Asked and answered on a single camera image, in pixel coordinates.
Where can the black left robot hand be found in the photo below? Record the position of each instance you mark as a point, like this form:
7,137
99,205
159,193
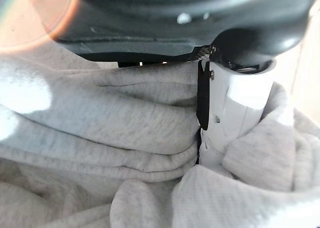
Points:
175,17

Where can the light grey white garment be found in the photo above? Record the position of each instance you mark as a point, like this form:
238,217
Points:
100,127

